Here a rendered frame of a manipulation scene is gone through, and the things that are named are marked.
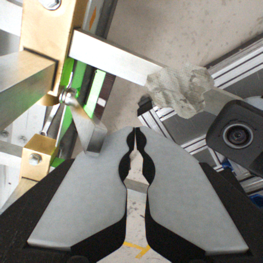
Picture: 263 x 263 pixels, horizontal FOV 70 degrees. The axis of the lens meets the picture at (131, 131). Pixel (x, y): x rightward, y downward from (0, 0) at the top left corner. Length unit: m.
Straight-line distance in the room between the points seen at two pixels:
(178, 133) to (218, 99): 0.80
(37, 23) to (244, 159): 0.24
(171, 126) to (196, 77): 0.80
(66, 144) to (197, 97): 0.35
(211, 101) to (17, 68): 0.22
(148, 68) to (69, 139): 0.32
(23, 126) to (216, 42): 0.98
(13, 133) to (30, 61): 0.45
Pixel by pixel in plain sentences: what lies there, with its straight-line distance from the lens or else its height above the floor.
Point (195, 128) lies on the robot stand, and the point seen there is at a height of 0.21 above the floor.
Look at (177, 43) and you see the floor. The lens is 1.12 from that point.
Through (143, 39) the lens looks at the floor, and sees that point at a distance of 1.10.
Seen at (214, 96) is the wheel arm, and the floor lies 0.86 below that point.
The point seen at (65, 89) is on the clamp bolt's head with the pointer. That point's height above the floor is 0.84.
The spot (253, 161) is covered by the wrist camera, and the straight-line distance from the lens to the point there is 0.19.
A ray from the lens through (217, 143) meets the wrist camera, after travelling 0.18.
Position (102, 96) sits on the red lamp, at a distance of 0.42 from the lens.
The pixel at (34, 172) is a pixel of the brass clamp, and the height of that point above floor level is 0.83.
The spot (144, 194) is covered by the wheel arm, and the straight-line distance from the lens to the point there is 0.42.
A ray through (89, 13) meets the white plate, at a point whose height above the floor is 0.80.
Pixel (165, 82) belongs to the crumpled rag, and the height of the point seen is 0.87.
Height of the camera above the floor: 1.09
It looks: 60 degrees down
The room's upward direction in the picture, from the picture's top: 179 degrees counter-clockwise
